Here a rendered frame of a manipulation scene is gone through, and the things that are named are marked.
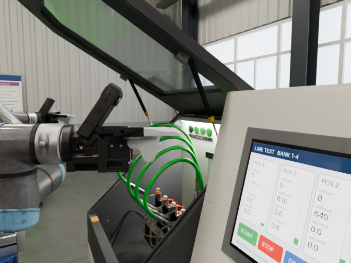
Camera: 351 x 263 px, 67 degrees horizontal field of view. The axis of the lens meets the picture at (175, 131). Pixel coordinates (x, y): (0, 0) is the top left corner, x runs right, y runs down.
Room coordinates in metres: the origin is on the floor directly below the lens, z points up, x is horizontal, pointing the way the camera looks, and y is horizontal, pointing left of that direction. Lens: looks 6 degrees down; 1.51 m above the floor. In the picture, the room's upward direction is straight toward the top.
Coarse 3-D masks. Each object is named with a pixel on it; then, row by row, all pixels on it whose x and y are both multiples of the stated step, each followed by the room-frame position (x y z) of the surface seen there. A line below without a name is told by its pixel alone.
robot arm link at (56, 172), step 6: (0, 114) 0.59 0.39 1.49; (0, 120) 0.58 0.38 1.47; (6, 120) 0.60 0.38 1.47; (42, 168) 0.56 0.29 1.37; (48, 168) 0.58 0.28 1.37; (54, 168) 0.60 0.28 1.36; (60, 168) 0.63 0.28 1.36; (48, 174) 0.56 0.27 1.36; (54, 174) 0.58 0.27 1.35; (60, 174) 0.61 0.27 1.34; (54, 180) 0.57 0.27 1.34; (60, 180) 0.61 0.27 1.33; (54, 186) 0.57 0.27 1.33
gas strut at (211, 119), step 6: (192, 60) 0.83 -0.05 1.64; (192, 66) 0.83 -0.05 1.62; (192, 72) 0.84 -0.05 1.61; (198, 78) 0.84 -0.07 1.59; (198, 84) 0.84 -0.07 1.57; (198, 90) 0.85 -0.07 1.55; (204, 96) 0.85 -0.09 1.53; (204, 102) 0.86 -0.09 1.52; (210, 114) 0.87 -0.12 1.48; (210, 120) 0.87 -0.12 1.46; (216, 132) 0.89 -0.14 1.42
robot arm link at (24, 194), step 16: (0, 176) 0.44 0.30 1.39; (16, 176) 0.45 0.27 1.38; (32, 176) 0.47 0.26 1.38; (48, 176) 0.55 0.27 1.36; (0, 192) 0.44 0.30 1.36; (16, 192) 0.45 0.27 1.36; (32, 192) 0.47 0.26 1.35; (48, 192) 0.54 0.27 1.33; (0, 208) 0.44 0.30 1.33; (16, 208) 0.44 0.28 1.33; (32, 208) 0.47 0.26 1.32; (0, 224) 0.44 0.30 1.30; (16, 224) 0.44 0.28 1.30; (32, 224) 0.47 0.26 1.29
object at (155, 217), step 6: (168, 162) 0.90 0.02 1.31; (174, 162) 0.90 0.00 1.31; (192, 162) 0.93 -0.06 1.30; (162, 168) 0.88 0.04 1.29; (198, 168) 0.94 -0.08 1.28; (156, 174) 0.87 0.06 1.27; (198, 174) 0.94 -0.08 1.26; (150, 180) 0.87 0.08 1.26; (150, 186) 0.86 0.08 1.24; (144, 198) 0.85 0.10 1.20; (144, 204) 0.85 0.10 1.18; (150, 216) 0.86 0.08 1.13; (156, 216) 0.87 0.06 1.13; (162, 222) 0.88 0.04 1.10; (168, 222) 0.89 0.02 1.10
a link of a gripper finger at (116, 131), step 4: (108, 128) 0.45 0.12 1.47; (112, 128) 0.45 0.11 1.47; (116, 128) 0.44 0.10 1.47; (120, 128) 0.44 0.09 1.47; (124, 128) 0.44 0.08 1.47; (128, 128) 0.43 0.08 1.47; (132, 128) 0.43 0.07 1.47; (136, 128) 0.43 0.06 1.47; (140, 128) 0.43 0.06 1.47; (108, 132) 0.45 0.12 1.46; (112, 132) 0.45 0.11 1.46; (116, 132) 0.44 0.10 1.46; (120, 132) 0.44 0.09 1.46; (124, 132) 0.43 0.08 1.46; (128, 132) 0.43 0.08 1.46; (132, 132) 0.44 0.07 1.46; (136, 132) 0.43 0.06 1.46; (140, 132) 0.43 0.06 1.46; (116, 136) 0.44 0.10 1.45; (120, 136) 0.45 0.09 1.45; (124, 136) 0.44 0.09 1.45; (128, 136) 0.44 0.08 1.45; (132, 136) 0.44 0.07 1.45; (136, 136) 0.44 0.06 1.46; (140, 136) 0.43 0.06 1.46; (144, 136) 0.43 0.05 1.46
